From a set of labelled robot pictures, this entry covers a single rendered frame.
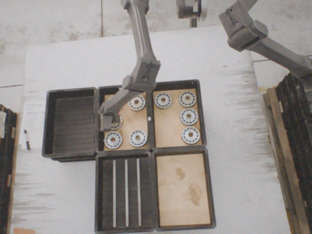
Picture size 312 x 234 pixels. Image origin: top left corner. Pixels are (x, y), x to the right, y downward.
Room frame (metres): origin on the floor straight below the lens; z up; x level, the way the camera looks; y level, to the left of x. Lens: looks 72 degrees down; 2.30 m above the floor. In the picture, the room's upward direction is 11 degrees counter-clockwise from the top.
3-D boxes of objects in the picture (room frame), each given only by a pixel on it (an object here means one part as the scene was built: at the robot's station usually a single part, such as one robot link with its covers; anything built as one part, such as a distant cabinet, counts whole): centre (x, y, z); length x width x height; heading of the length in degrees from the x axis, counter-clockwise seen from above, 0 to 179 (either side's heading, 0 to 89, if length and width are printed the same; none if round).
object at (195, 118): (0.44, -0.19, 0.86); 0.10 x 0.10 x 0.01
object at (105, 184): (0.09, 0.23, 0.87); 0.40 x 0.30 x 0.11; 173
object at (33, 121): (0.64, 0.78, 0.70); 0.33 x 0.23 x 0.01; 174
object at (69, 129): (0.53, 0.48, 0.87); 0.40 x 0.30 x 0.11; 173
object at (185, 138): (0.33, -0.17, 0.86); 0.10 x 0.10 x 0.01
